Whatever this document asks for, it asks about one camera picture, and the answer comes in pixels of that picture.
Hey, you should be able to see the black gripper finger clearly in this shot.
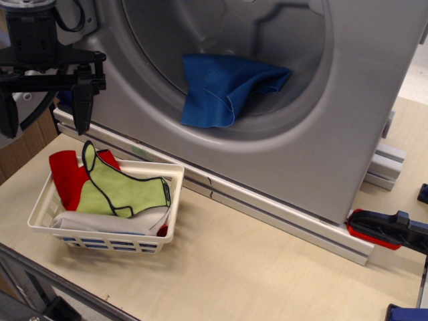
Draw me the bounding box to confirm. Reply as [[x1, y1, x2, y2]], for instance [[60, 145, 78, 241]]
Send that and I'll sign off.
[[1, 89, 19, 138], [72, 80, 94, 135]]

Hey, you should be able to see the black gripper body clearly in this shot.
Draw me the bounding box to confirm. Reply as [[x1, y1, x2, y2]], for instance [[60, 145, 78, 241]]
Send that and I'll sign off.
[[1, 6, 106, 94]]

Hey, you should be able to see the blue felt cloth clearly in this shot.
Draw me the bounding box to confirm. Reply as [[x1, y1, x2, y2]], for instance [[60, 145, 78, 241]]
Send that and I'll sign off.
[[181, 53, 292, 128]]

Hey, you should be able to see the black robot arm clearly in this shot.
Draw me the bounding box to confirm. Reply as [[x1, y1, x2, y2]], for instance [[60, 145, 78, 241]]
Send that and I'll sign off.
[[1, 1, 106, 138]]

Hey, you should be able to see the washing machine door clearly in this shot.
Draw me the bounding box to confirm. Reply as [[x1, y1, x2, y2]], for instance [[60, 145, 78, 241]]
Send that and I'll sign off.
[[1, 92, 58, 148]]

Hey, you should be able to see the red felt cloth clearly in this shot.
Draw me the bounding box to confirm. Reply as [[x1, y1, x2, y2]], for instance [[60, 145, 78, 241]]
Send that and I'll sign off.
[[49, 150, 113, 215]]

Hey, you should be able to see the green felt sock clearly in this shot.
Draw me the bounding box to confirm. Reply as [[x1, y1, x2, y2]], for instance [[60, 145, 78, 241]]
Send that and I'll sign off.
[[82, 141, 171, 218]]

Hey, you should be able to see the white plastic basket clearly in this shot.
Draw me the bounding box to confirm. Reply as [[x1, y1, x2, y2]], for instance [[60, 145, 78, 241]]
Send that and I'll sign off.
[[27, 160, 185, 254]]

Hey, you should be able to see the white folded cloth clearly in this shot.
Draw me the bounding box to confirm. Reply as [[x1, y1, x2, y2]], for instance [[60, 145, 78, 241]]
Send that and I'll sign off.
[[50, 207, 170, 236]]

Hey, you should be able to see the red black clamp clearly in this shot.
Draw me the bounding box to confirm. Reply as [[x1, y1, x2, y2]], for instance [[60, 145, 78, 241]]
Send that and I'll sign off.
[[346, 209, 427, 255]]

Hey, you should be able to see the black clamp at edge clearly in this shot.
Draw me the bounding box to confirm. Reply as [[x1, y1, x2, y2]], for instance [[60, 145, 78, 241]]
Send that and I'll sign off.
[[417, 183, 428, 204]]

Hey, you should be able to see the blue black clamp corner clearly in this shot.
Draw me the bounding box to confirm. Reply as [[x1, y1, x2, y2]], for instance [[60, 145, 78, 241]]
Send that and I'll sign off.
[[385, 304, 428, 321]]

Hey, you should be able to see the grey metal table frame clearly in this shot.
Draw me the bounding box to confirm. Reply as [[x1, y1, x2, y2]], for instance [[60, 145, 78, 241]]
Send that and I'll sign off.
[[1, 243, 136, 320]]

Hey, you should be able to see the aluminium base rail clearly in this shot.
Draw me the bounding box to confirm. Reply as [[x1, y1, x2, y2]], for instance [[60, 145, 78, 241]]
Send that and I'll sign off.
[[53, 108, 375, 265]]

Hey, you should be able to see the aluminium side bracket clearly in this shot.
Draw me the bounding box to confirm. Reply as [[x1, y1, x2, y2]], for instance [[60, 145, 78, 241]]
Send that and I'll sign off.
[[363, 110, 407, 191]]

